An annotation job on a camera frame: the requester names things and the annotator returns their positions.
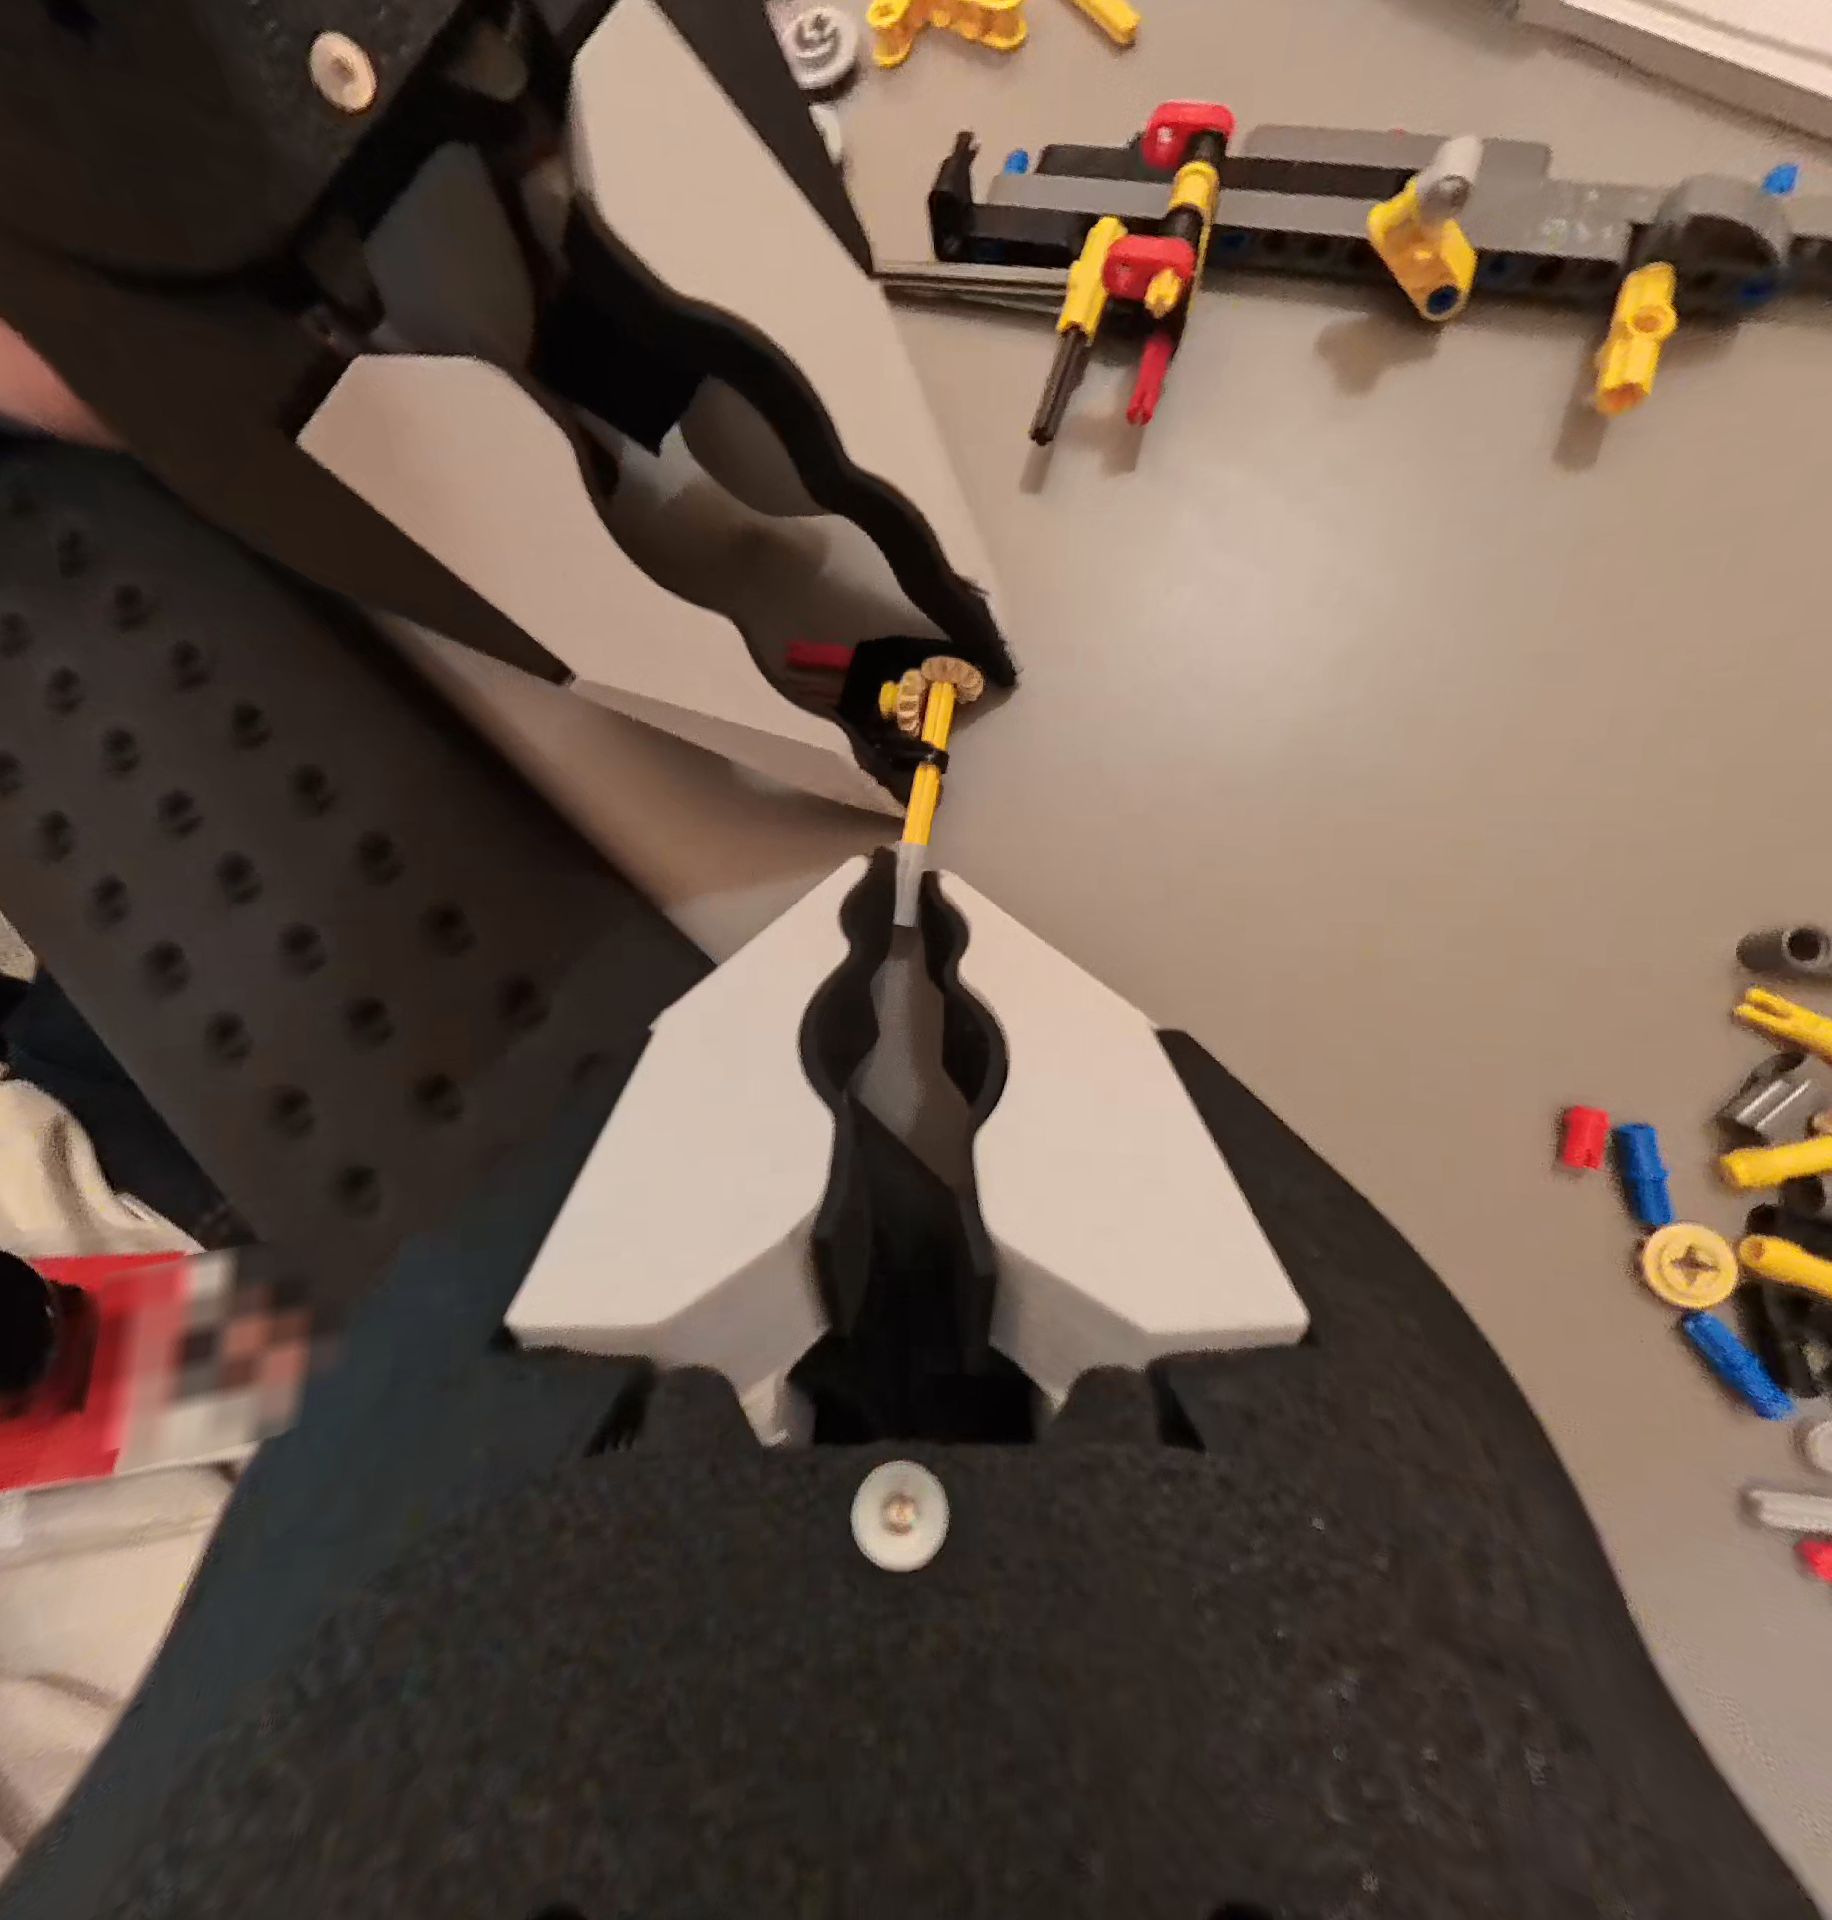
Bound yellow L-shaped lego beam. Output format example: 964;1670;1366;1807
868;0;1033;68

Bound long grey lego beam assembly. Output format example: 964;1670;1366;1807
874;96;1832;452

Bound red badge card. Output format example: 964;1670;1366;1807
0;1251;197;1502

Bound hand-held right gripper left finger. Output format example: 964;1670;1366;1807
507;853;918;1448

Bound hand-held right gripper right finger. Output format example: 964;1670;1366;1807
911;869;1313;1448

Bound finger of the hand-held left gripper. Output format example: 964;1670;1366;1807
533;0;1020;694
296;351;922;819

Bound open lego instruction booklet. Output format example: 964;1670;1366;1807
1508;0;1832;159

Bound short yellow lego axle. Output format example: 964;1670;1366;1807
901;681;961;856

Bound pile of small lego pins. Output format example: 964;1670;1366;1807
1554;921;1832;1613

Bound black lego fork red pins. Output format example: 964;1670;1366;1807
785;634;996;770

